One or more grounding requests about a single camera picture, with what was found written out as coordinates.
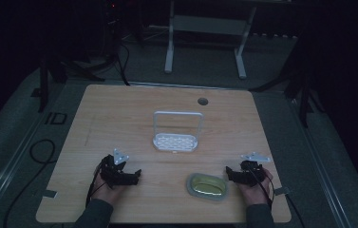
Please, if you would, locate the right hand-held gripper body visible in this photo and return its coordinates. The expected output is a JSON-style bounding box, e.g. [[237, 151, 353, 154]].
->
[[239, 151, 272, 187]]

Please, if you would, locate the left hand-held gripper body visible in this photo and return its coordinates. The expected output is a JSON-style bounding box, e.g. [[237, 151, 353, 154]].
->
[[99, 147, 131, 190]]

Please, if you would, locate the person's right hand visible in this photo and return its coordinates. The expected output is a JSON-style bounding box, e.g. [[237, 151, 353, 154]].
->
[[236, 167, 275, 207]]

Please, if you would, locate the person's left hand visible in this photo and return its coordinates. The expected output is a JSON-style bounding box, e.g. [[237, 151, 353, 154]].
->
[[90, 176, 127, 207]]

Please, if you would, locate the green oval bowl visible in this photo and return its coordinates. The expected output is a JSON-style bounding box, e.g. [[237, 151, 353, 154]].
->
[[185, 172, 230, 202]]

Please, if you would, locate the grey tape piece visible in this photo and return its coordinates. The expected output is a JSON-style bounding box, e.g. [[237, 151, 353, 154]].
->
[[273, 185, 291, 197], [41, 188, 58, 200]]

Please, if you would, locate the black tripod stand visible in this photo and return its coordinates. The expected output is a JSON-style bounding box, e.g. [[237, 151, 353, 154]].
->
[[251, 60, 327, 129], [29, 55, 106, 114]]

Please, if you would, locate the left hand-held gripper cable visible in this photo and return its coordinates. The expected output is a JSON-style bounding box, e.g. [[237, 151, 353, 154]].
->
[[85, 163, 104, 208]]

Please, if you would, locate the hand-held gripper cable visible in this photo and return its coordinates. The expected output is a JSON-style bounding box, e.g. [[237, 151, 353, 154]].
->
[[251, 162, 306, 228], [85, 163, 104, 208]]

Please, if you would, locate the white slotted rack with handle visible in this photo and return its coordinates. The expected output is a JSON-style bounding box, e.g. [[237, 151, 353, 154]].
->
[[152, 110, 205, 154]]

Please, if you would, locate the right hand-held gripper cable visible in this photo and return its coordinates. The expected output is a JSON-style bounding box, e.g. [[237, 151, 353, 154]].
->
[[251, 162, 306, 228]]

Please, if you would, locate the black cable on floor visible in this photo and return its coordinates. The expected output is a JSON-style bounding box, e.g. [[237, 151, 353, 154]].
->
[[3, 138, 57, 228]]

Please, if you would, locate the black hanging cable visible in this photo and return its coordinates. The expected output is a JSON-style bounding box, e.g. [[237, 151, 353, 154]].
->
[[115, 42, 132, 87]]

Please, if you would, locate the white metal stand frame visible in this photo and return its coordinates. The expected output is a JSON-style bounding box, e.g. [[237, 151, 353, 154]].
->
[[163, 0, 258, 81]]

